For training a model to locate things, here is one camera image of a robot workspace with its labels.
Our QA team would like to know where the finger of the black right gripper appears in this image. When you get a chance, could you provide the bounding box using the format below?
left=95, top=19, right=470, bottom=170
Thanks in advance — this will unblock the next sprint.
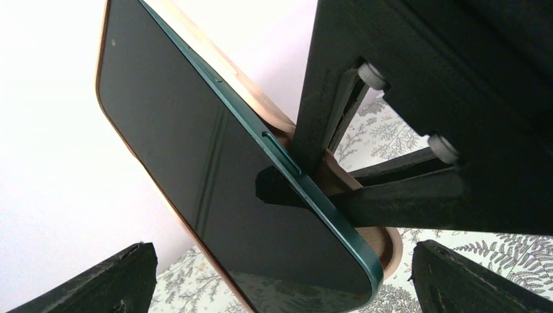
left=254, top=147, right=465, bottom=230
left=291, top=1, right=415, bottom=175

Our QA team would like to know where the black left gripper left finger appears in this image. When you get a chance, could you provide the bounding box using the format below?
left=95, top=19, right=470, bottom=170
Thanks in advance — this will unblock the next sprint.
left=11, top=243, right=158, bottom=313

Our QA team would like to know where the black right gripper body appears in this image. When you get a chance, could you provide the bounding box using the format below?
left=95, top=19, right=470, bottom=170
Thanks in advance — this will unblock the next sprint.
left=384, top=1, right=552, bottom=235

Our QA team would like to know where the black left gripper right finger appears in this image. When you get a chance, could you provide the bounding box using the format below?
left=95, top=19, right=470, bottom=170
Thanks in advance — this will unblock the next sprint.
left=410, top=240, right=552, bottom=313

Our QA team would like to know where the pink phone case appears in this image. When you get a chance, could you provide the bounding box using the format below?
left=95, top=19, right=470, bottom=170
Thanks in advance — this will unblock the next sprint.
left=94, top=0, right=404, bottom=313

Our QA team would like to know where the dark green smartphone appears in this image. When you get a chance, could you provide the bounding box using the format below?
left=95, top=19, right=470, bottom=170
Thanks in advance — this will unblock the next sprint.
left=97, top=0, right=385, bottom=313

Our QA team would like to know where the floral patterned table mat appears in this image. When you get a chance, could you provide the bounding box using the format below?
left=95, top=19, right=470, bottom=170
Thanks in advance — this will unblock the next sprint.
left=147, top=93, right=553, bottom=313

